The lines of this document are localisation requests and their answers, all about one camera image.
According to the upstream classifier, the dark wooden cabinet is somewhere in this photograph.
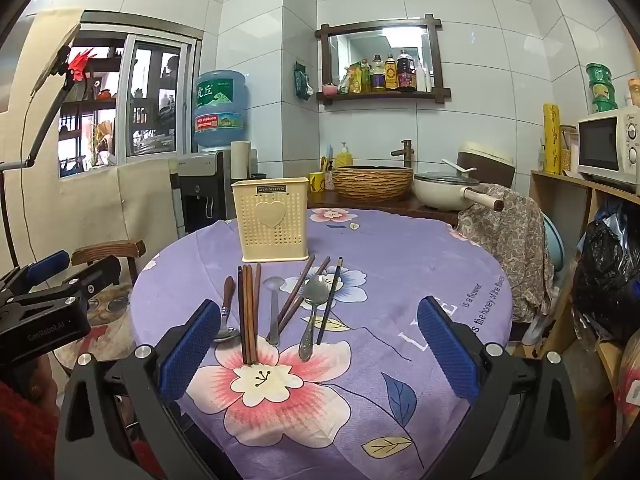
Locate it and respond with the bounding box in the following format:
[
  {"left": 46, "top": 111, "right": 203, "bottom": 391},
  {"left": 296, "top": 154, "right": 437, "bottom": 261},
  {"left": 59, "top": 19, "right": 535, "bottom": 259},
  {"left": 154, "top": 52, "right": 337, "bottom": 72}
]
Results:
[{"left": 306, "top": 192, "right": 461, "bottom": 226}]

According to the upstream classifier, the dark-tipped brown chopstick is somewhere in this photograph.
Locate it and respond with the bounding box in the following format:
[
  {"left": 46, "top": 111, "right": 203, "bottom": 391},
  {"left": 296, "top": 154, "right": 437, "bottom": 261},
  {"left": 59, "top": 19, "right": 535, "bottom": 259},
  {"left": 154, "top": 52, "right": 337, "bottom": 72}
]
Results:
[
  {"left": 276, "top": 254, "right": 317, "bottom": 323},
  {"left": 276, "top": 256, "right": 332, "bottom": 335}
]

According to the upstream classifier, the red artificial flower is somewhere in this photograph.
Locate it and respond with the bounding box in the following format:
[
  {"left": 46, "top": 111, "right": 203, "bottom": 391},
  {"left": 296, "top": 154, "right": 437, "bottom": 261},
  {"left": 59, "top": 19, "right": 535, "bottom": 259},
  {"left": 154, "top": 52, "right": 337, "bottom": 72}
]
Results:
[{"left": 67, "top": 49, "right": 98, "bottom": 81}]

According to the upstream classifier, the cat print cushion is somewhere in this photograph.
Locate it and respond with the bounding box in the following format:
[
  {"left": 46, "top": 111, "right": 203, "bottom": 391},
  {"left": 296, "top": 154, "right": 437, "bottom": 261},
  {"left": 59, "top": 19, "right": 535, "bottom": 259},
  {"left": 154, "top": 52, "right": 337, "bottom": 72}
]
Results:
[{"left": 52, "top": 282, "right": 136, "bottom": 376}]

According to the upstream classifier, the grey water dispenser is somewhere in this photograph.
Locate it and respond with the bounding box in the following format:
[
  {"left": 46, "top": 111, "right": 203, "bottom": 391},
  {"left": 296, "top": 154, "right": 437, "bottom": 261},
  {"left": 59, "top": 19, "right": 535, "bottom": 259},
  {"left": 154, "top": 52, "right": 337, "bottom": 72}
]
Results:
[{"left": 170, "top": 149, "right": 236, "bottom": 236}]

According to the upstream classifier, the small metal spoon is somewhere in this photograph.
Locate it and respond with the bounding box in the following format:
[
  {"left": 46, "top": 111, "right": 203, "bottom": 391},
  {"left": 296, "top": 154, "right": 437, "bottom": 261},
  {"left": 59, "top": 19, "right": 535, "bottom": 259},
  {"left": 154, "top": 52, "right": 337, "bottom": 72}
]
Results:
[{"left": 263, "top": 276, "right": 285, "bottom": 346}]

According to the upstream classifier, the wooden framed mirror shelf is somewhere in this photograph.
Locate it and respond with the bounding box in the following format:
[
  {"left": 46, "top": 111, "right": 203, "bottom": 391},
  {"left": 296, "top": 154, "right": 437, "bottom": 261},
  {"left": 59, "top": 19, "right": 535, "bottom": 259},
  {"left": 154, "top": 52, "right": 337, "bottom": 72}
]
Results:
[{"left": 315, "top": 15, "right": 451, "bottom": 107}]

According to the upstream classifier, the blue water jug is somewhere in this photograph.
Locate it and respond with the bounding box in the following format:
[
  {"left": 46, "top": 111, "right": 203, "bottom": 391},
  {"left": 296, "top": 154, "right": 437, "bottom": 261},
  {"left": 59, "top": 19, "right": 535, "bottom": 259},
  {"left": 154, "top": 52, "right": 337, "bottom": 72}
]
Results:
[{"left": 193, "top": 70, "right": 249, "bottom": 150}]

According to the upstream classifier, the green hanging packet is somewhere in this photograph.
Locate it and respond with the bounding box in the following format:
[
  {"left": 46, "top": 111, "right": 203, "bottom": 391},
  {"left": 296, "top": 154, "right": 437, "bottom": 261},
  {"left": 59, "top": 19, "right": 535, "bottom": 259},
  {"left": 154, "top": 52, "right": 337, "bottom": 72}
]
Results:
[{"left": 293, "top": 61, "right": 313, "bottom": 101}]

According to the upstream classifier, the bronze faucet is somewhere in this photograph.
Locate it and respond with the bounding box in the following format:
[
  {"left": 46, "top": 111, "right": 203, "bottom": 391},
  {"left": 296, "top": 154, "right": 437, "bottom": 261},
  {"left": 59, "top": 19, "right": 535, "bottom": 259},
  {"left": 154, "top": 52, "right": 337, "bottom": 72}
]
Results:
[{"left": 390, "top": 140, "right": 413, "bottom": 168}]

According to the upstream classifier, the cream plastic utensil holder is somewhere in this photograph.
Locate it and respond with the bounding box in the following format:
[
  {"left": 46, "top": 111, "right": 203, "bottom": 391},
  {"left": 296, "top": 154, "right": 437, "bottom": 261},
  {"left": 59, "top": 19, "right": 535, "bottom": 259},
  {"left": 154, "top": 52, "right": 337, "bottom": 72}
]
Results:
[{"left": 231, "top": 177, "right": 311, "bottom": 264}]

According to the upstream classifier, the glass pan lid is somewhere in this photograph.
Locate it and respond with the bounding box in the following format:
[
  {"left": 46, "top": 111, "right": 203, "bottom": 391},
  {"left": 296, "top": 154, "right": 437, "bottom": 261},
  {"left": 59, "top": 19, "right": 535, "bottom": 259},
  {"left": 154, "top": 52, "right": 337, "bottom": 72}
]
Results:
[{"left": 415, "top": 171, "right": 480, "bottom": 186}]

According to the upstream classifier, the cream frying pan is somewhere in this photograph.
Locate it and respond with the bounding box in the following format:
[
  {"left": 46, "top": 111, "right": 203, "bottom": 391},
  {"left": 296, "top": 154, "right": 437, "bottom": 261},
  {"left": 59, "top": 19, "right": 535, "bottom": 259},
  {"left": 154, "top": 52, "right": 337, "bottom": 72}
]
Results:
[{"left": 413, "top": 171, "right": 505, "bottom": 212}]

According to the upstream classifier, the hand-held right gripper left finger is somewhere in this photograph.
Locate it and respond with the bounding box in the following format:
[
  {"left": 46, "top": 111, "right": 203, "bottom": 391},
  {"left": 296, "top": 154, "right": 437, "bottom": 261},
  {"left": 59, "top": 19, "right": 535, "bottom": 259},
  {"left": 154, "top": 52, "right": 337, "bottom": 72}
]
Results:
[{"left": 55, "top": 299, "right": 223, "bottom": 480}]

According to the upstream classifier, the woven wash basin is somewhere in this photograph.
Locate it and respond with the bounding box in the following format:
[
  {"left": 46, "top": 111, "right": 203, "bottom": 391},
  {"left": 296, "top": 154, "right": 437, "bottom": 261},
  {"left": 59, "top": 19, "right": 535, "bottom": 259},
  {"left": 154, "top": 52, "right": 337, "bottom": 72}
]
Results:
[{"left": 332, "top": 165, "right": 414, "bottom": 203}]

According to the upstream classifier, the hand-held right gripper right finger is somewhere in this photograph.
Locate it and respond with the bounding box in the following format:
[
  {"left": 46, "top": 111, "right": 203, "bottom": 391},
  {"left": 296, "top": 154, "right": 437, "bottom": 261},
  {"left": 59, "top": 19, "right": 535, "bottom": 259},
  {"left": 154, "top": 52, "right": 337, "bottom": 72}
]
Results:
[{"left": 416, "top": 296, "right": 586, "bottom": 480}]

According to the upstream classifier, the aluminium sliding window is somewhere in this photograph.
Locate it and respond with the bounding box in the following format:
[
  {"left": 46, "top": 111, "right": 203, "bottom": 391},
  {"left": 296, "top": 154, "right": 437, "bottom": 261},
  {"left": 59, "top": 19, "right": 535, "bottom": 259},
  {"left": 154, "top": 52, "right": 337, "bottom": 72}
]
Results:
[{"left": 59, "top": 10, "right": 203, "bottom": 178}]

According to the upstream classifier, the brown floral chair cover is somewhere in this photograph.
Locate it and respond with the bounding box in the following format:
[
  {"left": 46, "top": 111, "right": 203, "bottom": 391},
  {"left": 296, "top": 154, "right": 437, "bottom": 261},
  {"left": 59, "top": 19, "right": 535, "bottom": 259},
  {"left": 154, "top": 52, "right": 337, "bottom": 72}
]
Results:
[{"left": 457, "top": 183, "right": 556, "bottom": 323}]

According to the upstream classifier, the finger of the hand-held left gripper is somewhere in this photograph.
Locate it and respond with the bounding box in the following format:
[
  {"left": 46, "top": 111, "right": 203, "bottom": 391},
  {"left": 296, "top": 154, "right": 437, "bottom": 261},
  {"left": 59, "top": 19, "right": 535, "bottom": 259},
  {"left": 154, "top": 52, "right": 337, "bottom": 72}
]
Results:
[
  {"left": 50, "top": 255, "right": 122, "bottom": 311},
  {"left": 0, "top": 250, "right": 71, "bottom": 307}
]

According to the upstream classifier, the purple floral tablecloth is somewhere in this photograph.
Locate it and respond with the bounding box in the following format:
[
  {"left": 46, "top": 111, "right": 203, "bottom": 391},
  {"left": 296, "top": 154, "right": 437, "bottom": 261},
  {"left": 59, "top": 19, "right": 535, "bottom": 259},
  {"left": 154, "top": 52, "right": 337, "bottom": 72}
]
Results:
[{"left": 131, "top": 207, "right": 513, "bottom": 480}]

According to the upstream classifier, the beige panel on stand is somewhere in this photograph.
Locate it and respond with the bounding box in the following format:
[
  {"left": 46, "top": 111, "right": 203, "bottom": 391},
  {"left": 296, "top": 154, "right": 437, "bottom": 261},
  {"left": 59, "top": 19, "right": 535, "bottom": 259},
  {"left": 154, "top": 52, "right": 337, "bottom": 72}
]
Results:
[{"left": 31, "top": 22, "right": 82, "bottom": 95}]

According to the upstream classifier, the light blue basin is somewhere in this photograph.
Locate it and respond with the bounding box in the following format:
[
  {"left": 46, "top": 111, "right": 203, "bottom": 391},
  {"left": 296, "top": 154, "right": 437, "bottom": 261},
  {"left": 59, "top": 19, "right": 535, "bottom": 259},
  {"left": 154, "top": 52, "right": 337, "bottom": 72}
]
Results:
[{"left": 542, "top": 212, "right": 566, "bottom": 286}]

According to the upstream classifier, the glass jar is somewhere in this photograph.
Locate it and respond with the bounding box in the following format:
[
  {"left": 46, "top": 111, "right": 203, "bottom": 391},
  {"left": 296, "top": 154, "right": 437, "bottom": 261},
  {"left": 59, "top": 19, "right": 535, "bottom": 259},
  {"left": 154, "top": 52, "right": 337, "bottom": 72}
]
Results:
[{"left": 559, "top": 125, "right": 578, "bottom": 173}]

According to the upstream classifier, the white brown rice cooker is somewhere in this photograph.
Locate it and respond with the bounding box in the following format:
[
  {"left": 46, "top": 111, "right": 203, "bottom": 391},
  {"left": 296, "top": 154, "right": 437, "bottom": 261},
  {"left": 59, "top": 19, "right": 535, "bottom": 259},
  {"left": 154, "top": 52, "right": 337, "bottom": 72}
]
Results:
[{"left": 456, "top": 142, "right": 516, "bottom": 188}]

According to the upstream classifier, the wooden chair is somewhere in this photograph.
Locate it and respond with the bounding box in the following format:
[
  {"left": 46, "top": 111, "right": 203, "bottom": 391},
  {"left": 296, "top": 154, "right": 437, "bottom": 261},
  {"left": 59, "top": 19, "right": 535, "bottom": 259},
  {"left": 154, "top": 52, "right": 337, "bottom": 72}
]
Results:
[{"left": 71, "top": 240, "right": 146, "bottom": 286}]

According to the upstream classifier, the large metal spoon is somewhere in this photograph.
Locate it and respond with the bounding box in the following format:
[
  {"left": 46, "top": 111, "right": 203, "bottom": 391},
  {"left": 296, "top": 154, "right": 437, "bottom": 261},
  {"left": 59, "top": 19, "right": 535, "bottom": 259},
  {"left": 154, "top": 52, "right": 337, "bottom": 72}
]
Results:
[{"left": 298, "top": 277, "right": 330, "bottom": 362}]

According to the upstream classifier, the white microwave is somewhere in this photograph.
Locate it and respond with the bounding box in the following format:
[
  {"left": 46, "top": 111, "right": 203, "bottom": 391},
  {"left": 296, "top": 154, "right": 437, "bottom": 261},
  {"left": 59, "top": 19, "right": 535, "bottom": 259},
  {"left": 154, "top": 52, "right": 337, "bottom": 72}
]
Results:
[{"left": 577, "top": 106, "right": 640, "bottom": 186}]

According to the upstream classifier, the yellow roll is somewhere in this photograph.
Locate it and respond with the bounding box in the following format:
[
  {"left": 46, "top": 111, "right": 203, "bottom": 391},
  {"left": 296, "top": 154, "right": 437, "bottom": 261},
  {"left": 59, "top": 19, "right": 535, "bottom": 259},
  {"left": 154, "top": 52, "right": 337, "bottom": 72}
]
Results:
[{"left": 543, "top": 103, "right": 562, "bottom": 175}]

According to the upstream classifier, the row of condiment bottles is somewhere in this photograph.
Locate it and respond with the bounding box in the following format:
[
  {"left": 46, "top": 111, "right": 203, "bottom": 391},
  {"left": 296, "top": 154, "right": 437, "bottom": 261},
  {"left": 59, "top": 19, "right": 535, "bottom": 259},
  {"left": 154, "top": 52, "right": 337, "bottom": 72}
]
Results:
[{"left": 339, "top": 49, "right": 435, "bottom": 95}]

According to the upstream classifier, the wooden-handled spoon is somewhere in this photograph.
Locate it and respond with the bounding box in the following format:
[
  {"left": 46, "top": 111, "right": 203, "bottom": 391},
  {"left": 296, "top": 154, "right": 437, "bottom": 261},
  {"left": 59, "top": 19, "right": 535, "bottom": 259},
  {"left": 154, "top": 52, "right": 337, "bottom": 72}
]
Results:
[{"left": 214, "top": 276, "right": 241, "bottom": 343}]

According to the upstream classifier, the black plastic bag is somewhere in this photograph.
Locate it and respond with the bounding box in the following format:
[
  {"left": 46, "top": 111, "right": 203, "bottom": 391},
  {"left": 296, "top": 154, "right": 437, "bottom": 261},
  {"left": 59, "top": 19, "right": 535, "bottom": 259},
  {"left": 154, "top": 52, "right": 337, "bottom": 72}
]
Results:
[{"left": 572, "top": 217, "right": 640, "bottom": 343}]

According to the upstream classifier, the wooden shelf unit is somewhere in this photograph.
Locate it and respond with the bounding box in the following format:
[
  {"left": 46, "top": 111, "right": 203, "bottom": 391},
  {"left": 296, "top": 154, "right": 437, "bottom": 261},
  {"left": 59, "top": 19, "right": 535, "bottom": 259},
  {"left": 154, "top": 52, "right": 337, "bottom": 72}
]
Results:
[{"left": 529, "top": 170, "right": 640, "bottom": 376}]

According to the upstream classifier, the beige hanging cloth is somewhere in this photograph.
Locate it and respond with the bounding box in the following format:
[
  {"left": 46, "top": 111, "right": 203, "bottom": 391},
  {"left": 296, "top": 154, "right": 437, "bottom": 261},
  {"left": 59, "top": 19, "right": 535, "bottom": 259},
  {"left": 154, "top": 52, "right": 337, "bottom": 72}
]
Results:
[{"left": 0, "top": 7, "right": 181, "bottom": 281}]

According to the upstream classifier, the black chopstick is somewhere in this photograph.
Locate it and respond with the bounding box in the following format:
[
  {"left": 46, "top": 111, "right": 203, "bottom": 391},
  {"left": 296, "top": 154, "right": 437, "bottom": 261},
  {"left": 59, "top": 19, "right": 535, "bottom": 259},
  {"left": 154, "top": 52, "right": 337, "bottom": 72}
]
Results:
[{"left": 316, "top": 257, "right": 344, "bottom": 346}]

